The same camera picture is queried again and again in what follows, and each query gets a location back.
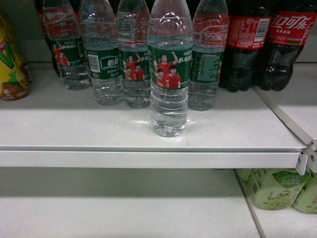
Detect water bottle green label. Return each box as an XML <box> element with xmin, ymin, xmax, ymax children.
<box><xmin>147</xmin><ymin>0</ymin><xmax>193</xmax><ymax>137</ymax></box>

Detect right water bottle text label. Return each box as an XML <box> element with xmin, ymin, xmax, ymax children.
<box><xmin>188</xmin><ymin>0</ymin><xmax>229</xmax><ymax>111</ymax></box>

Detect water bottle with athletes label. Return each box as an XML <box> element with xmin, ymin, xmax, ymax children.
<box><xmin>117</xmin><ymin>0</ymin><xmax>151</xmax><ymax>109</ymax></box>

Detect white metal shelf board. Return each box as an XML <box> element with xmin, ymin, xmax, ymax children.
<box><xmin>0</xmin><ymin>63</ymin><xmax>305</xmax><ymax>169</ymax></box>

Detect water bottle with barcode label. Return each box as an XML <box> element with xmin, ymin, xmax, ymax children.
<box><xmin>79</xmin><ymin>0</ymin><xmax>123</xmax><ymax>106</ymax></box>

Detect adjacent white shelf board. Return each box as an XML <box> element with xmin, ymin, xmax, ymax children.
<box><xmin>253</xmin><ymin>63</ymin><xmax>317</xmax><ymax>173</ymax></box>

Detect leftmost water bottle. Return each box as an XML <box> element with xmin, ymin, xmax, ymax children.
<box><xmin>43</xmin><ymin>0</ymin><xmax>90</xmax><ymax>90</ymax></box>

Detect left green drink bottle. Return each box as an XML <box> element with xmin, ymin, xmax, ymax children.
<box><xmin>235</xmin><ymin>169</ymin><xmax>253</xmax><ymax>183</ymax></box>

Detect cola bottle with barcode label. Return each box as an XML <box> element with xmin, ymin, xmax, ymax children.
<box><xmin>220</xmin><ymin>0</ymin><xmax>272</xmax><ymax>92</ymax></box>

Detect green grape drink bottle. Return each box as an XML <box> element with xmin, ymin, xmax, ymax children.
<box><xmin>247</xmin><ymin>169</ymin><xmax>311</xmax><ymax>210</ymax></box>

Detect yellow lemon tea bottle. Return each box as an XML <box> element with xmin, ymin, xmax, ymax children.
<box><xmin>0</xmin><ymin>10</ymin><xmax>30</xmax><ymax>101</ymax></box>

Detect cola bottle with logo label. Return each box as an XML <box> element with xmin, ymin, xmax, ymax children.
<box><xmin>255</xmin><ymin>0</ymin><xmax>317</xmax><ymax>91</ymax></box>

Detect right green drink bottle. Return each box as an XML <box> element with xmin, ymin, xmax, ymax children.
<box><xmin>292</xmin><ymin>172</ymin><xmax>317</xmax><ymax>214</ymax></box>

